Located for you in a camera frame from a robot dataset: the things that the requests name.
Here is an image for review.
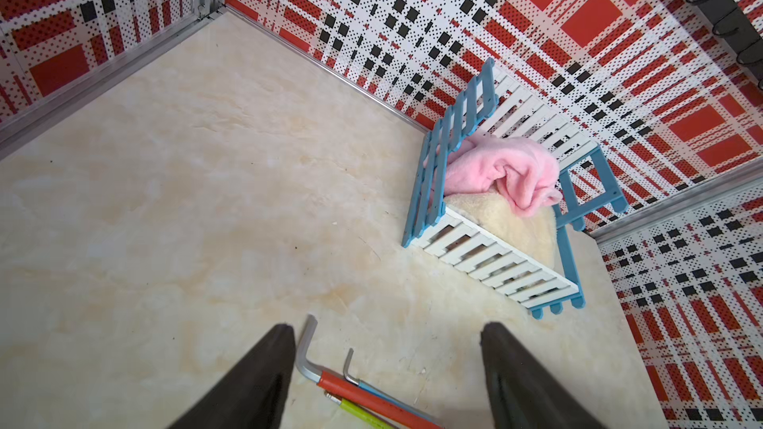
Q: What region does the pink cloth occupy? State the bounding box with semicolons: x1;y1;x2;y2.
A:
443;134;562;218

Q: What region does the cream fleece mattress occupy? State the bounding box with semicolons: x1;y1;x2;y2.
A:
444;186;558;268

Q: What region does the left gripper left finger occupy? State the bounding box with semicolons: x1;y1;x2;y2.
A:
170;324;296;428

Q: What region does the black hook rail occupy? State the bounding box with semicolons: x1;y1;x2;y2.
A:
685;0;762;91

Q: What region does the blue hex key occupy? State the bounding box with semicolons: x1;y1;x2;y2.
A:
342;348;441;426

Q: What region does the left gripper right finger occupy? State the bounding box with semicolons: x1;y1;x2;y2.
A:
480;322;603;428

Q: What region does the green hex key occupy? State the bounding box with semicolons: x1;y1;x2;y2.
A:
324;391;395;429

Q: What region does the red hex key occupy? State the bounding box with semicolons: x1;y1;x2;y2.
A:
294;315;443;428

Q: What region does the blue white toy crib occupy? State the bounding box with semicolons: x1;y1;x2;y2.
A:
401;61;629;318

